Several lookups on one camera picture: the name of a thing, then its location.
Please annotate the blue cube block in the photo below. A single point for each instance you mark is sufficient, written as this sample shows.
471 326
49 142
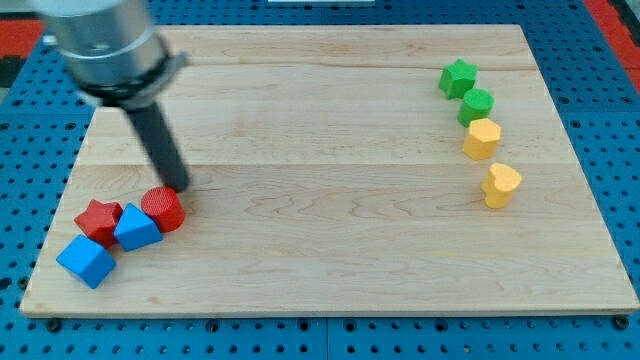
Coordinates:
87 260

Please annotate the green star block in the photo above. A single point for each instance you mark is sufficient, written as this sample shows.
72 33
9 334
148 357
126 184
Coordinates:
457 78

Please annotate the red star block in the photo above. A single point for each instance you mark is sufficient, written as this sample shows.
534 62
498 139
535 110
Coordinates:
99 220

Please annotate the red cylinder block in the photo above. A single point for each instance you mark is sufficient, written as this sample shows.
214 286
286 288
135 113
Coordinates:
163 206

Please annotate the yellow heart block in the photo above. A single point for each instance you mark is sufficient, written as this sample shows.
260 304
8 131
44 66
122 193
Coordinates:
500 185

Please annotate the blue triangle block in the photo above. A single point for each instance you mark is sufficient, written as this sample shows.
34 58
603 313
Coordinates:
135 229

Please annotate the yellow hexagon block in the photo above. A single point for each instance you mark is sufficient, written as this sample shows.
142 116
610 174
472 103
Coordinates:
481 141

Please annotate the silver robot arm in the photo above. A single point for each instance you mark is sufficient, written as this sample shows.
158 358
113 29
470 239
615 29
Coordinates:
112 49

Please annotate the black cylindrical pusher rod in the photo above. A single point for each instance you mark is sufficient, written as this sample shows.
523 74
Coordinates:
156 138

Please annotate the green cylinder block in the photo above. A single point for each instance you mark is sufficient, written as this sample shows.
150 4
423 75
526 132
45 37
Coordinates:
476 104

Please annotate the wooden board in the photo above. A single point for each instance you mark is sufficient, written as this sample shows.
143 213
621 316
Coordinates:
328 179

